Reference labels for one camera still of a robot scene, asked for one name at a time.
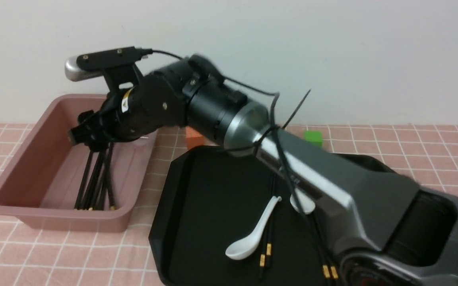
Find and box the pink plastic bin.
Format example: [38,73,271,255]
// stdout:
[0,94,157,232]

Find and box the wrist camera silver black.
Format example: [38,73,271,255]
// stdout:
[65,46,153,92]

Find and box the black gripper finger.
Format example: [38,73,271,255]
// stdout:
[88,141,114,152]
[68,126,94,145]

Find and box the green cube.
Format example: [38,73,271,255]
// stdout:
[303,130,323,148]

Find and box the black chopstick in bin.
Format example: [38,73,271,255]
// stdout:
[88,152,107,211]
[74,151,94,210]
[94,152,111,211]
[80,152,100,210]

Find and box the white ceramic spoon left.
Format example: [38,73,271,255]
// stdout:
[225,196,282,261]

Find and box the black chopstick gold band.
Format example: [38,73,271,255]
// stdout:
[265,174,278,268]
[258,175,277,278]
[310,213,332,286]
[104,143,116,211]
[84,150,107,210]
[314,219,340,286]

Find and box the orange cube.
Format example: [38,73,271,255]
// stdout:
[185,127,205,150]

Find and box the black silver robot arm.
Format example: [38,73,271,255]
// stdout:
[65,47,458,286]

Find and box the white ceramic spoon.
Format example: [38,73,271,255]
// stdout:
[289,189,316,215]
[225,196,282,261]

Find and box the pink checkered tablecloth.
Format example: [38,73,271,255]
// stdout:
[0,124,458,286]

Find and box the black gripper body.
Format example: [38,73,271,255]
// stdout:
[79,74,190,143]

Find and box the white ceramic spoon middle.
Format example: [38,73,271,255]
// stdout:
[289,189,316,215]

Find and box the black plastic tray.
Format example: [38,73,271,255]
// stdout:
[149,145,396,286]

